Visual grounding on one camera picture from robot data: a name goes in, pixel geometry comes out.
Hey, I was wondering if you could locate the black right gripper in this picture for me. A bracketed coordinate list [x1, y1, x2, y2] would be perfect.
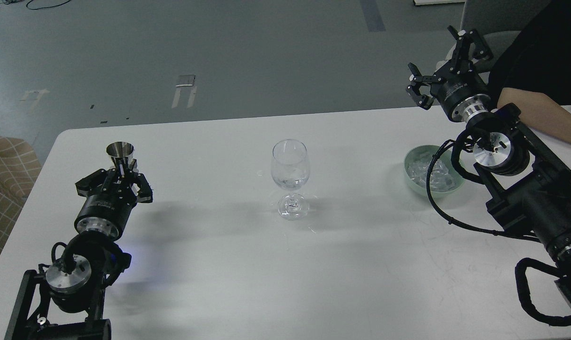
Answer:
[406, 25, 494, 123]

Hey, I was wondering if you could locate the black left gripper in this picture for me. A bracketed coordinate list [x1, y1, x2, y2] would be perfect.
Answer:
[74, 159, 153, 241]

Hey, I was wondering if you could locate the steel double jigger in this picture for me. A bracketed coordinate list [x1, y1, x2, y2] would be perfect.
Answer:
[106, 141, 136, 180]

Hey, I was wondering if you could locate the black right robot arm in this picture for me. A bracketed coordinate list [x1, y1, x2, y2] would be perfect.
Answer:
[406, 26, 571, 327]

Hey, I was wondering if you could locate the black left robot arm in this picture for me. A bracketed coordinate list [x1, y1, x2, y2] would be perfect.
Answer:
[5, 156, 153, 340]

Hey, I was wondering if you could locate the pile of ice cubes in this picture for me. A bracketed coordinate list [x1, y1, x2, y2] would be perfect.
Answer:
[408, 159, 457, 192]

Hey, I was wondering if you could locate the clear wine glass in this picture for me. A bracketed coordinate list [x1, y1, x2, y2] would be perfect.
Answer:
[271, 138, 310, 221]

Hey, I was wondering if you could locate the grey office chair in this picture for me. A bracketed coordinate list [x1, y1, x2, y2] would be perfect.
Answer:
[460, 0, 550, 83]

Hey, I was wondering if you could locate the person in black shirt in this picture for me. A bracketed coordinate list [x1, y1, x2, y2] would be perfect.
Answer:
[487, 0, 571, 144]

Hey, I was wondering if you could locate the green bowl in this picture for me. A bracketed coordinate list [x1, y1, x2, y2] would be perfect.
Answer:
[403, 145, 465, 199]

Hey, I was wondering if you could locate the beige checkered sofa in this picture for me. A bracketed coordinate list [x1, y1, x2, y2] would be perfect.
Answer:
[0, 136, 42, 254]

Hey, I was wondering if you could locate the black floor cable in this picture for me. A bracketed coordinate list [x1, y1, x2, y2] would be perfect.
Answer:
[0, 0, 73, 19]

